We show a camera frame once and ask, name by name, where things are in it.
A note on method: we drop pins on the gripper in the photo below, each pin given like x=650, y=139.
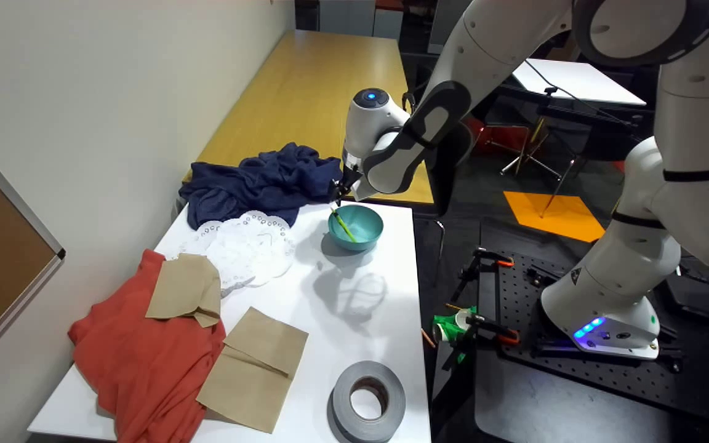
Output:
x=352, y=176

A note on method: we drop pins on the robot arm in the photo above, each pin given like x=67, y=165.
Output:
x=650, y=203

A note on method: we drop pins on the green marker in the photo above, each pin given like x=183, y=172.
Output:
x=343, y=226

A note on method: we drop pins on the teal bowl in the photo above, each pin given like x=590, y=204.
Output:
x=360, y=229

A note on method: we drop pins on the navy blue cloth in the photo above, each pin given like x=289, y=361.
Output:
x=256, y=181

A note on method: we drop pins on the stack of white paper doilies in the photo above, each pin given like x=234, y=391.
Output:
x=250, y=246

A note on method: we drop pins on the long wooden table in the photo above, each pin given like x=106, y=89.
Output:
x=305, y=92

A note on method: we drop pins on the orange and black clamp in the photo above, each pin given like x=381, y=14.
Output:
x=490, y=332
x=493, y=259

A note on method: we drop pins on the wooden pencil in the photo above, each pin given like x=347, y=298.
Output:
x=428, y=338

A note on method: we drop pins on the green and white object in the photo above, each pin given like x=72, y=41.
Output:
x=451, y=326

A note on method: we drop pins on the small brown paper bag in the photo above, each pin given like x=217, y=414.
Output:
x=185, y=289

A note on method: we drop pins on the large brown paper bag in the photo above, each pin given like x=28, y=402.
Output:
x=256, y=369

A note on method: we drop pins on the orange floor sheet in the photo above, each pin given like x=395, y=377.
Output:
x=554, y=215

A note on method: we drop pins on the orange-red cloth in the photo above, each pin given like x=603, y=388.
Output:
x=139, y=363

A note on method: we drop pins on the white table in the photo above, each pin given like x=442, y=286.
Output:
x=576, y=80

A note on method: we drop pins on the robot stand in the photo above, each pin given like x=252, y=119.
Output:
x=576, y=381

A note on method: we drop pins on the grey duct tape roll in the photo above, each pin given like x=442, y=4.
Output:
x=391, y=394

